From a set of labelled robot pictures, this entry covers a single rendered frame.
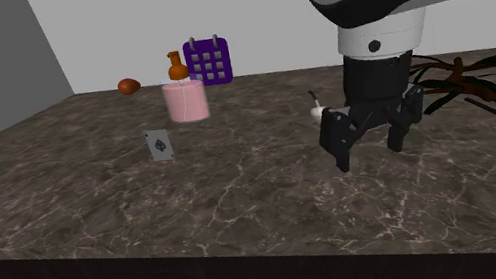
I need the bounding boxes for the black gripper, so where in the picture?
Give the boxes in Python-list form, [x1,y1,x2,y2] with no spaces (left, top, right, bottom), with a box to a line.
[306,45,435,178]

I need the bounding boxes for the small white object dark tip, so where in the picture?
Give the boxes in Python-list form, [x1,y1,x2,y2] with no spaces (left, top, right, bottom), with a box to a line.
[307,87,333,126]

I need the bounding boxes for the dark leafy plant brown stem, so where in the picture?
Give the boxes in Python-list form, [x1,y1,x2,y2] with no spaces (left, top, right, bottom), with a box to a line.
[404,42,496,123]

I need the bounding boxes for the purple desk calendar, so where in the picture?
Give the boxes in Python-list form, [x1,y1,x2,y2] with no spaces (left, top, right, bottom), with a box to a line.
[180,31,235,91]

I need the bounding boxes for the pink soap dispenser orange pump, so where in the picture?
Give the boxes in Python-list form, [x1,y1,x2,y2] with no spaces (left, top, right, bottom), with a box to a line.
[155,46,213,126]

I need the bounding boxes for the grey spade playing card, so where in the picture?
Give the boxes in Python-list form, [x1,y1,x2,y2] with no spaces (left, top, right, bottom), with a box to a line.
[142,126,177,166]

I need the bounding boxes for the brown egg-shaped object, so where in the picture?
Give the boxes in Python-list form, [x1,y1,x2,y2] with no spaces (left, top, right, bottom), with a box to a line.
[116,76,143,98]

